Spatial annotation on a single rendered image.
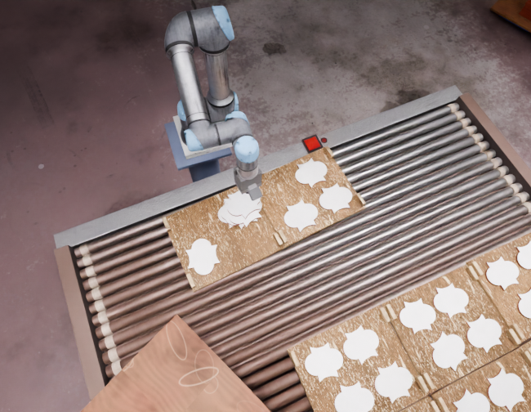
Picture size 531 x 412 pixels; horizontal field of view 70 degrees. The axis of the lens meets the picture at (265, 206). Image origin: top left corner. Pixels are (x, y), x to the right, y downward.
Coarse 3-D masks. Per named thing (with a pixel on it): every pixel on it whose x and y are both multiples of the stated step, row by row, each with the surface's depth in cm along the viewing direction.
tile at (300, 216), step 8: (288, 208) 166; (296, 208) 166; (304, 208) 166; (312, 208) 167; (288, 216) 165; (296, 216) 165; (304, 216) 165; (312, 216) 165; (288, 224) 163; (296, 224) 163; (304, 224) 164; (312, 224) 164
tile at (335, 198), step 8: (336, 184) 172; (328, 192) 170; (336, 192) 170; (344, 192) 170; (320, 200) 168; (328, 200) 168; (336, 200) 168; (344, 200) 169; (328, 208) 167; (336, 208) 167
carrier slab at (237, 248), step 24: (168, 216) 164; (192, 216) 165; (216, 216) 165; (264, 216) 166; (192, 240) 160; (216, 240) 161; (240, 240) 161; (264, 240) 161; (216, 264) 157; (240, 264) 157
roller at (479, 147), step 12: (480, 144) 185; (456, 156) 183; (468, 156) 185; (420, 168) 180; (432, 168) 180; (396, 180) 176; (408, 180) 178; (360, 192) 174; (372, 192) 174; (156, 276) 157; (168, 276) 156; (180, 276) 157; (132, 288) 154; (144, 288) 154; (96, 300) 152; (108, 300) 151; (120, 300) 152; (96, 312) 151
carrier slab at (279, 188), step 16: (304, 160) 177; (320, 160) 178; (272, 176) 174; (288, 176) 174; (336, 176) 175; (272, 192) 170; (288, 192) 171; (304, 192) 171; (320, 192) 171; (352, 192) 172; (272, 208) 167; (320, 208) 168; (352, 208) 168; (272, 224) 164; (320, 224) 165; (288, 240) 162
